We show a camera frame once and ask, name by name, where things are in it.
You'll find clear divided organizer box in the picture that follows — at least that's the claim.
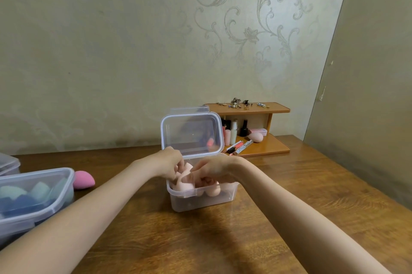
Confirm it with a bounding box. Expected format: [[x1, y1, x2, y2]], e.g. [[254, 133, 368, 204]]
[[0, 153, 21, 176]]

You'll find person's left forearm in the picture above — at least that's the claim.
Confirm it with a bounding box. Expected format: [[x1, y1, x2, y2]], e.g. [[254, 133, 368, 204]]
[[0, 161, 161, 274]]

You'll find small clear plastic box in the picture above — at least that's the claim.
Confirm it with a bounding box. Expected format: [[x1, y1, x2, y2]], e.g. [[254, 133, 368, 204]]
[[0, 167, 76, 245]]

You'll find person's right forearm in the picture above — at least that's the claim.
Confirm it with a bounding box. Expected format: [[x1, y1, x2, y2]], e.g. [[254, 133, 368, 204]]
[[236, 161, 390, 274]]

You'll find pile of metal hair clips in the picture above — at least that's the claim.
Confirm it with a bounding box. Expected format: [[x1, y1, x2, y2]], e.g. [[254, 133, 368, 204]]
[[216, 97, 270, 110]]

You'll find hot pink sponge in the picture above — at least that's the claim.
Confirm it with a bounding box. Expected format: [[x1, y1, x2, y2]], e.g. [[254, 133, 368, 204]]
[[73, 170, 96, 191]]

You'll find pink lip gloss tube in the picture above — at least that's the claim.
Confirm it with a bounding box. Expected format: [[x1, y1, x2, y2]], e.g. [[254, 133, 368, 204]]
[[222, 140, 244, 155]]

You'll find person's right hand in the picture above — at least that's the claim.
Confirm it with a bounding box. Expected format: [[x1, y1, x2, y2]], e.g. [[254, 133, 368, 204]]
[[190, 154, 248, 187]]

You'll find group of blue green sponges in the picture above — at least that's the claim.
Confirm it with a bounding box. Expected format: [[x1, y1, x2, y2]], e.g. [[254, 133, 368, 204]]
[[0, 177, 73, 219]]

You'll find small wooden rack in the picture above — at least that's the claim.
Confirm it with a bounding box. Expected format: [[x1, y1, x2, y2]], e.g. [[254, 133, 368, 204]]
[[205, 102, 291, 158]]

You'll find pale green door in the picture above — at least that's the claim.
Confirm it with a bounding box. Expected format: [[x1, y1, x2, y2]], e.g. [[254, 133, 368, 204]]
[[303, 0, 412, 210]]

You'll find person's left hand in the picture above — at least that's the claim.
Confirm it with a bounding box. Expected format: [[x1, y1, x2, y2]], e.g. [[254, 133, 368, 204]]
[[141, 146, 185, 181]]

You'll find slim silver cosmetic stick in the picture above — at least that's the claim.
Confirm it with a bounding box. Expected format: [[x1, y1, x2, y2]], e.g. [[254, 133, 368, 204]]
[[234, 139, 254, 155]]

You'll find large clear plastic container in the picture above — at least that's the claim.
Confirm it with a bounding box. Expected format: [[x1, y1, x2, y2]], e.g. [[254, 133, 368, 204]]
[[160, 106, 239, 213]]

